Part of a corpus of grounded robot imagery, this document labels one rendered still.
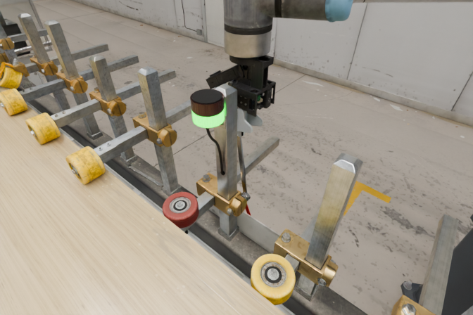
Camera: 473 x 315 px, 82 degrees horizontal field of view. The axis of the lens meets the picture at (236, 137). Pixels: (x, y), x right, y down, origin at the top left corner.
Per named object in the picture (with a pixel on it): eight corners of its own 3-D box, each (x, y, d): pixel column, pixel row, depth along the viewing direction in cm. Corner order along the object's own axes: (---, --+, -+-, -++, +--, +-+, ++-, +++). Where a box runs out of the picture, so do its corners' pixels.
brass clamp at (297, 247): (284, 238, 68) (287, 226, 65) (336, 271, 61) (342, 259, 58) (271, 256, 64) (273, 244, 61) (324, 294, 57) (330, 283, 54)
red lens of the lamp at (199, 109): (207, 95, 53) (206, 86, 52) (231, 105, 50) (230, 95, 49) (184, 108, 49) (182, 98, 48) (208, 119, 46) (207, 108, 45)
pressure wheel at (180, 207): (186, 214, 73) (181, 184, 66) (207, 230, 69) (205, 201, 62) (162, 235, 68) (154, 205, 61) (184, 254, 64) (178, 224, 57)
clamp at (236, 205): (210, 184, 78) (208, 171, 75) (247, 208, 72) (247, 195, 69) (196, 195, 75) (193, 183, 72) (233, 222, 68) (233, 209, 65)
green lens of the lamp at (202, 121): (207, 107, 55) (207, 97, 53) (231, 117, 52) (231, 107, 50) (186, 119, 51) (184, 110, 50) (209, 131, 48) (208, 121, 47)
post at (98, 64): (134, 168, 111) (98, 52, 82) (139, 172, 109) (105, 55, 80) (127, 173, 109) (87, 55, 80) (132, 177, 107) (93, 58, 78)
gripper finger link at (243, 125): (248, 150, 63) (249, 116, 57) (229, 140, 66) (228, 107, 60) (256, 143, 65) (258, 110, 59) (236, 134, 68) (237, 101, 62)
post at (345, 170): (300, 287, 72) (342, 148, 43) (312, 296, 71) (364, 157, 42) (293, 298, 70) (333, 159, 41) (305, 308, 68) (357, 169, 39)
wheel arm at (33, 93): (134, 60, 125) (133, 53, 122) (139, 62, 123) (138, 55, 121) (10, 103, 94) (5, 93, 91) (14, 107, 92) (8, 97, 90)
